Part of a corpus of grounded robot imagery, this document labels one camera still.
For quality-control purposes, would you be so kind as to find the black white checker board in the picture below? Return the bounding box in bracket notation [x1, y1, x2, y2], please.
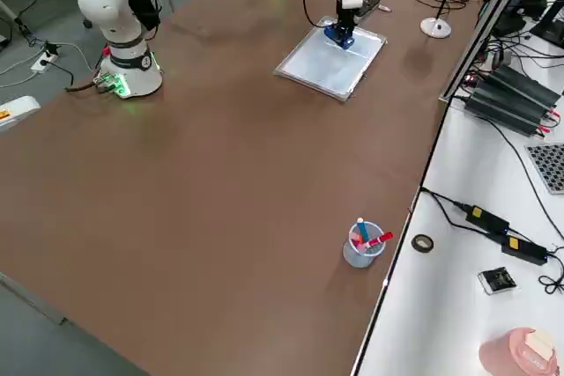
[523, 143, 564, 195]

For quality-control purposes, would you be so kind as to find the silver framed whiteboard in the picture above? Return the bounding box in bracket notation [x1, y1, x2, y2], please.
[273, 14, 389, 103]

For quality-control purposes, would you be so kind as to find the white box with orange label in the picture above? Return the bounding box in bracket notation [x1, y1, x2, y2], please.
[0, 94, 41, 133]

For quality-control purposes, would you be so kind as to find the white floor power strip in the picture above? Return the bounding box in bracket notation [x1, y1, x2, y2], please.
[30, 52, 61, 73]

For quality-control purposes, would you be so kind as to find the clear plastic pen cup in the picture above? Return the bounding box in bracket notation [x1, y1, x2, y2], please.
[342, 221, 385, 269]

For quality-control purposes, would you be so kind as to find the long black table cable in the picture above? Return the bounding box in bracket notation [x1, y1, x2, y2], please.
[456, 96, 564, 240]

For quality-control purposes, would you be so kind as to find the black desktop device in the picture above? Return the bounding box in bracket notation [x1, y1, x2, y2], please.
[491, 0, 550, 38]

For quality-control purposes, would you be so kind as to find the black finned power supply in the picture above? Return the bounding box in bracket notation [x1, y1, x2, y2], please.
[464, 85, 559, 137]
[478, 63, 564, 108]

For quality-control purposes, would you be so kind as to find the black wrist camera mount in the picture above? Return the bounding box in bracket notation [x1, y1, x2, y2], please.
[357, 0, 382, 17]

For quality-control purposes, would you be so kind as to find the blue whiteboard eraser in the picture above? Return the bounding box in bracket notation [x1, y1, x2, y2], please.
[324, 26, 356, 50]

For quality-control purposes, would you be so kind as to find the coiled black cable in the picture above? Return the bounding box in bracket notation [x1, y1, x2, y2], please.
[538, 246, 564, 296]

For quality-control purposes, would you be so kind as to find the black monitor stand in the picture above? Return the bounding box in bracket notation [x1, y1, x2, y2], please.
[530, 0, 564, 49]

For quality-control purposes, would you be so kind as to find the black adapter with yellow label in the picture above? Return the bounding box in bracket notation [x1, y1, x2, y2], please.
[501, 234, 547, 266]
[465, 204, 511, 234]

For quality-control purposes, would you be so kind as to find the blue marker with white cap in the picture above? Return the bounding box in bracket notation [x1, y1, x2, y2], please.
[354, 216, 372, 248]

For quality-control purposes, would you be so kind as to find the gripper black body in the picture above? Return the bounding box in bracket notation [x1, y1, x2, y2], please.
[337, 5, 359, 29]

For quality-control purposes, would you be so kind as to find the black tape roll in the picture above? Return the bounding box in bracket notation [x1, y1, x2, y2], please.
[412, 233, 435, 254]

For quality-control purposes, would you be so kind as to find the black adapter cable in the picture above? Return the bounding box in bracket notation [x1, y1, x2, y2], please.
[420, 188, 475, 230]

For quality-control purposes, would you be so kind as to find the red marker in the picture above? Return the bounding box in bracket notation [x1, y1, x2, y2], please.
[360, 231, 395, 254]

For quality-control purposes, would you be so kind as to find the aluminium frame post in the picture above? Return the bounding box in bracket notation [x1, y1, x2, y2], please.
[437, 0, 547, 108]

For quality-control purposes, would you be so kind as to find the pink round container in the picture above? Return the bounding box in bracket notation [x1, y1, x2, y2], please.
[479, 327, 560, 376]

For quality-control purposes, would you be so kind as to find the small black junction box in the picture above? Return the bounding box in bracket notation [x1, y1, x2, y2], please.
[131, 0, 160, 32]

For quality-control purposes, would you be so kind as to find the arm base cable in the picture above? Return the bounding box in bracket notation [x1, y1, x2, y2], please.
[64, 71, 109, 94]

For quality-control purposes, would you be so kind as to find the black foil packet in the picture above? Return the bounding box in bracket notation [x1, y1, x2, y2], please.
[478, 266, 516, 296]

